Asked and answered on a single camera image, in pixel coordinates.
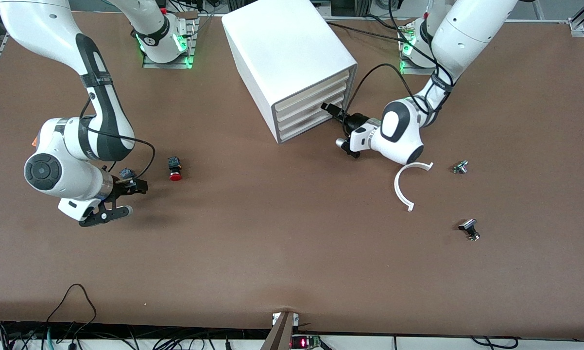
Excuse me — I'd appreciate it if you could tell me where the white plastic drawer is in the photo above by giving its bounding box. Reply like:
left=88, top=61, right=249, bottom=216
left=276, top=100, right=346, bottom=143
left=272, top=70, right=351, bottom=108
left=274, top=84, right=348, bottom=121

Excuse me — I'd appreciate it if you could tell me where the white drawer cabinet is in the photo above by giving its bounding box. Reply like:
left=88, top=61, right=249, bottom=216
left=222, top=0, right=358, bottom=144

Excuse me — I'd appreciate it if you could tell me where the black button with square cap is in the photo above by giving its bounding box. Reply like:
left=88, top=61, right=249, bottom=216
left=458, top=219, right=481, bottom=242

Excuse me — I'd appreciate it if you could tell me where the device with red light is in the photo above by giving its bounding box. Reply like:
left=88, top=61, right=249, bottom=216
left=291, top=334, right=324, bottom=350

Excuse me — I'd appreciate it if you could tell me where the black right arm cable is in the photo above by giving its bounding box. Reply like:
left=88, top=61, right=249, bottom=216
left=81, top=97, right=155, bottom=181

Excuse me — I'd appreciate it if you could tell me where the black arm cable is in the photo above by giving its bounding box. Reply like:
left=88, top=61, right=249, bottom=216
left=81, top=97, right=155, bottom=181
left=345, top=63, right=455, bottom=127

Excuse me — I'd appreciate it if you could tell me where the white half ring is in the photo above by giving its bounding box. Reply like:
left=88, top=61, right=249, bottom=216
left=394, top=162, right=434, bottom=212

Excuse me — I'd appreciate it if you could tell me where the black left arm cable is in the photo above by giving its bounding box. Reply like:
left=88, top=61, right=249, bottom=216
left=345, top=63, right=455, bottom=127

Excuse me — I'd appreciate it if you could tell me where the looped black cable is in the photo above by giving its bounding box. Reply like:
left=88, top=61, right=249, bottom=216
left=44, top=283, right=98, bottom=337

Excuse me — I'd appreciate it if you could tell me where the black table cable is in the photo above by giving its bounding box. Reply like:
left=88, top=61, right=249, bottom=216
left=325, top=21, right=403, bottom=44
left=364, top=14, right=410, bottom=32

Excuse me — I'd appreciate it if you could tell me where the aluminium right arm base plate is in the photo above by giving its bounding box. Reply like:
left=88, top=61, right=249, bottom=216
left=141, top=15, right=199, bottom=70

